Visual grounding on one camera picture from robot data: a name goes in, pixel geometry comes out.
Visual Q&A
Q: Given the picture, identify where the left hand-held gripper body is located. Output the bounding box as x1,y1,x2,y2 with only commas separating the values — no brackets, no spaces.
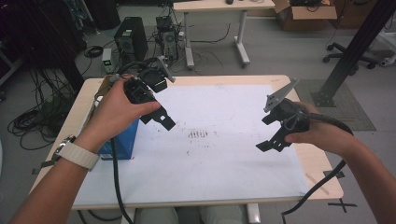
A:
123,55,177,105

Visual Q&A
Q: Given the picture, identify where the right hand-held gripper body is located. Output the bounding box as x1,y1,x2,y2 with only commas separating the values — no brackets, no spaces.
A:
262,77,311,134

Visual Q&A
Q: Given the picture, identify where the blue cardboard box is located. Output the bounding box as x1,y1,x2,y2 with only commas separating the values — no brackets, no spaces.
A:
90,76,140,161

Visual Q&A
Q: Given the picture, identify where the person's left hand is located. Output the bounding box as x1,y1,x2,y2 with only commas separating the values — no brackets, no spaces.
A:
74,74,163,153

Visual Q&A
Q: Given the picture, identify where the person's right hand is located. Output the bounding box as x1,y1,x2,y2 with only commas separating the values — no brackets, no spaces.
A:
284,102,362,158

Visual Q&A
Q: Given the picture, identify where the small grey power supply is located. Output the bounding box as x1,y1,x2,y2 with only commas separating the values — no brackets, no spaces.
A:
101,48,114,75

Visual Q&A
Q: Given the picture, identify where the black computer tower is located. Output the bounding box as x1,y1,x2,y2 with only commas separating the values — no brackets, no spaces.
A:
113,17,149,63

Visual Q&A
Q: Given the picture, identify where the beige tape strip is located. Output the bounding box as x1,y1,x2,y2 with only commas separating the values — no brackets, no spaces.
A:
304,172,330,196

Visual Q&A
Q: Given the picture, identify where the open computer case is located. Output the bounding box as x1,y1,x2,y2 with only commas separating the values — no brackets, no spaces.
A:
154,15,181,63

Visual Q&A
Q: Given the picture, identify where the grey floor mat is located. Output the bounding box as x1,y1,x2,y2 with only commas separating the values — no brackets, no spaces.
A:
290,78,377,132

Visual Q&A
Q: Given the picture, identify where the white paper sheet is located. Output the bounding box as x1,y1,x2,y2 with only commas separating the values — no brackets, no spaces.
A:
72,84,312,207

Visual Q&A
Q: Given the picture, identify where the dark tape piece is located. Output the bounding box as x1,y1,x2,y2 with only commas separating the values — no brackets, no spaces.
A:
323,169,346,179

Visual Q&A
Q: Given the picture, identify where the white table leg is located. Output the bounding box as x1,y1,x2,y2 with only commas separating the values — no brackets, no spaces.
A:
246,203,262,224

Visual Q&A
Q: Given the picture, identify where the black office chair base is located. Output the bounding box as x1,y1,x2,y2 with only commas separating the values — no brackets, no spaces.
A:
321,41,379,71

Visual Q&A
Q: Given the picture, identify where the black tape cross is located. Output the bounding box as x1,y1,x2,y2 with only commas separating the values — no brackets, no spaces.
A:
327,198,358,215

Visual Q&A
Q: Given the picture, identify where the open brown cardboard box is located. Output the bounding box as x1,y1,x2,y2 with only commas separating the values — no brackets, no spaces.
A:
272,0,339,32

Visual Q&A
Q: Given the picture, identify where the dark curtain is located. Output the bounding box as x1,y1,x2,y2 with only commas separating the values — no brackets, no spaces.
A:
0,0,89,91

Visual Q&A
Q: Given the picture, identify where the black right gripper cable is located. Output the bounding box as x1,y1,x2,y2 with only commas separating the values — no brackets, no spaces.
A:
280,111,355,224

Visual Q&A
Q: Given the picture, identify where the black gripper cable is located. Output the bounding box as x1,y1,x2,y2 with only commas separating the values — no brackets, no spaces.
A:
280,111,355,224
109,136,134,224

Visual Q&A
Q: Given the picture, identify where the coiled black cable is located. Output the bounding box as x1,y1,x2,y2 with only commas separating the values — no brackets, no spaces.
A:
83,45,105,59

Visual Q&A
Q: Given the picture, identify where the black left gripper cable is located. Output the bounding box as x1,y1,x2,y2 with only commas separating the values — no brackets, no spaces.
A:
109,136,134,224

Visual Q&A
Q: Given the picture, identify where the black metal stand post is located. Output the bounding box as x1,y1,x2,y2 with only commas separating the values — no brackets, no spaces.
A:
311,0,396,108

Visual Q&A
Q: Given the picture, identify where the white strap wristwatch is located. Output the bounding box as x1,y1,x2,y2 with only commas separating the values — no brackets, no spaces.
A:
50,134,101,172

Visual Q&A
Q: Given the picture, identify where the bundle of black floor cables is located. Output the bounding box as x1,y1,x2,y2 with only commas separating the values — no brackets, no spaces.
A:
7,68,78,151

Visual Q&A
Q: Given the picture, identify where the white frame desk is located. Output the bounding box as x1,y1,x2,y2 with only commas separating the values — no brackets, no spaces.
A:
172,0,276,70

